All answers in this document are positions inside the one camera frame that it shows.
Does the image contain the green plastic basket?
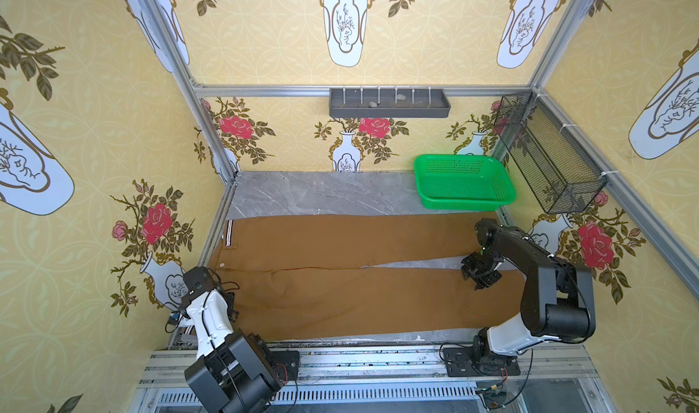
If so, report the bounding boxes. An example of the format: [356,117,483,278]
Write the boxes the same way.
[413,154,517,212]

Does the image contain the aluminium front rail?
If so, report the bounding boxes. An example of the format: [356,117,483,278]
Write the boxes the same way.
[138,344,599,389]

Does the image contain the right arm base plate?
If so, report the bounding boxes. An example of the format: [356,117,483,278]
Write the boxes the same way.
[438,343,522,378]

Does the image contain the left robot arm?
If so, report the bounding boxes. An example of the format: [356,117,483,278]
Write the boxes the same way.
[180,267,283,412]

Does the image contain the black wire mesh basket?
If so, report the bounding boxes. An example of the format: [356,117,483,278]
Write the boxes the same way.
[494,92,608,214]

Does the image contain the brown long pants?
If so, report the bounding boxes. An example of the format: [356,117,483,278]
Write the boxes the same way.
[210,214,524,341]

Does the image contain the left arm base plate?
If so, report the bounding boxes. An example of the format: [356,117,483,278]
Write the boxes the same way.
[268,350,300,385]

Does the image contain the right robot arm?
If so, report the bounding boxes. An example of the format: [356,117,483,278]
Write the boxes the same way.
[462,218,596,363]

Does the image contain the grey wall shelf tray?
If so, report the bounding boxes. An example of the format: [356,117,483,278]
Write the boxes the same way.
[329,87,451,119]

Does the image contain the small circuit board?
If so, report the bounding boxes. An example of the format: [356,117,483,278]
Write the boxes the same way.
[475,389,508,411]

